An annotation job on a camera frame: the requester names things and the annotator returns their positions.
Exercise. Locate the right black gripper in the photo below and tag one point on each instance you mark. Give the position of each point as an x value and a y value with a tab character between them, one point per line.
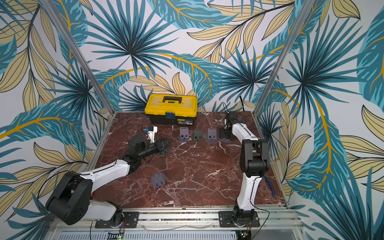
226	132

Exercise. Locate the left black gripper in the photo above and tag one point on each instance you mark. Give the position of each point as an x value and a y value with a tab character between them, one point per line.
160	144

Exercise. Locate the dark grey stand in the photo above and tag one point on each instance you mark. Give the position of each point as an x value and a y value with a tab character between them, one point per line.
197	135

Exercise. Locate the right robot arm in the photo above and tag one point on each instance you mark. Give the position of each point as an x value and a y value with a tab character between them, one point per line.
254	164

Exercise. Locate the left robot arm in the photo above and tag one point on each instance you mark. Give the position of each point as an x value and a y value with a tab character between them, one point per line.
71	199

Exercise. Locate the yellow black toolbox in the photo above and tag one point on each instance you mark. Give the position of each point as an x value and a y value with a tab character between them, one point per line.
172	110

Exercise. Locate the white perforated vent panel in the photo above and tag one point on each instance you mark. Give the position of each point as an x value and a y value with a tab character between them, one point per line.
147	235

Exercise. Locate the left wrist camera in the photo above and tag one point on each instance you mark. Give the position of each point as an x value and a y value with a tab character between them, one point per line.
151	132

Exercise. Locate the blue handled pliers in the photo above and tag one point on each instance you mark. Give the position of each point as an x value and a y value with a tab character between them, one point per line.
270	186

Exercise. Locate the aluminium front rail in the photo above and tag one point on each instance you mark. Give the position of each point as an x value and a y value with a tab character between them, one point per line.
271	217

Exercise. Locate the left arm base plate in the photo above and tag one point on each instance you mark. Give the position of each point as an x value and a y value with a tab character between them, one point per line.
126	220

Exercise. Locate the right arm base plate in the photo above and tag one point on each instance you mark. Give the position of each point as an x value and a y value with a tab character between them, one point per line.
233	219

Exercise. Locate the left aluminium frame post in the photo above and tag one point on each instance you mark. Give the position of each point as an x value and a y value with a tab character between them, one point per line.
73	46

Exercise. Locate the aluminium frame post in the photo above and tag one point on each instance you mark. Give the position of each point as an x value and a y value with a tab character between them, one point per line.
300	20
73	46

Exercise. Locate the right aluminium frame post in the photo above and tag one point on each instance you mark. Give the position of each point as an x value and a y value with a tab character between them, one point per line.
300	20

